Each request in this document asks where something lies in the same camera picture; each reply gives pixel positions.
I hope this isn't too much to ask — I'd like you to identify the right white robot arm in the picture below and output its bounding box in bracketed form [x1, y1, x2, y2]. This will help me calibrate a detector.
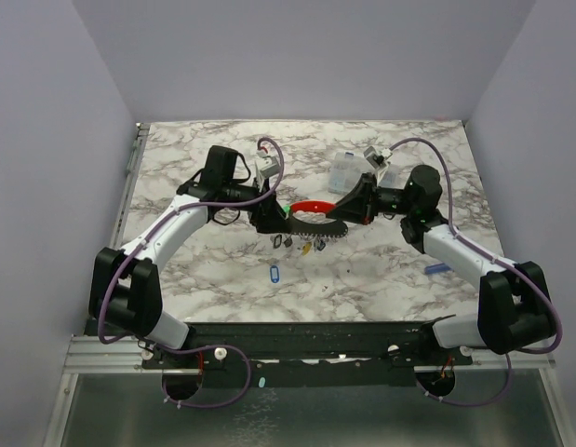
[327, 165, 560, 364]

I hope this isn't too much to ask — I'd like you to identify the blue red marker pen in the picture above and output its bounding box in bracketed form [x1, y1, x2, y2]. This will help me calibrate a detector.
[424, 263, 451, 276]

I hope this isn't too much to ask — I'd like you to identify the blue key tag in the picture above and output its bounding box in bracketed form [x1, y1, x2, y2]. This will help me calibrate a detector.
[269, 265, 280, 284]

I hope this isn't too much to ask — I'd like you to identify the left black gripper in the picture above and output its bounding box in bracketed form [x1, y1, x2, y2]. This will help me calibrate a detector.
[223, 175, 292, 234]

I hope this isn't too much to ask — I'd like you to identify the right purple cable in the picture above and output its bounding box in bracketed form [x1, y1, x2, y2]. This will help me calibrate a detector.
[387, 137, 564, 408]

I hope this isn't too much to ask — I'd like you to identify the bunch of silver keys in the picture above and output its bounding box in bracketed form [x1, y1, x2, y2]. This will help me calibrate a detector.
[270, 234, 328, 256]

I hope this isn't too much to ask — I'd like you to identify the aluminium frame rail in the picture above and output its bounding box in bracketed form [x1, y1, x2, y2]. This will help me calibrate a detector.
[64, 336, 556, 375]

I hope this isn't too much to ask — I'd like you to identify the clear plastic organizer box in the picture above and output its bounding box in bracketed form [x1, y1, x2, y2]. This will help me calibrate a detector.
[328, 152, 400, 196]

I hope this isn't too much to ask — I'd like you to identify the red black key holder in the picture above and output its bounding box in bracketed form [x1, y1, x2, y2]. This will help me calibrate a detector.
[288, 199, 349, 241]

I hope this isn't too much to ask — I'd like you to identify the left side aluminium rail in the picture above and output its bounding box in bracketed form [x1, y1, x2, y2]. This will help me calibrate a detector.
[92, 122, 152, 318]

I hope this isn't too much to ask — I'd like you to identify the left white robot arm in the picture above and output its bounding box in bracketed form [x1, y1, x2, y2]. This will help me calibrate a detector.
[88, 137, 285, 368]

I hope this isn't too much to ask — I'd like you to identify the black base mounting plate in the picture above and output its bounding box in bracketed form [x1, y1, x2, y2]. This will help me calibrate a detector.
[141, 321, 472, 388]

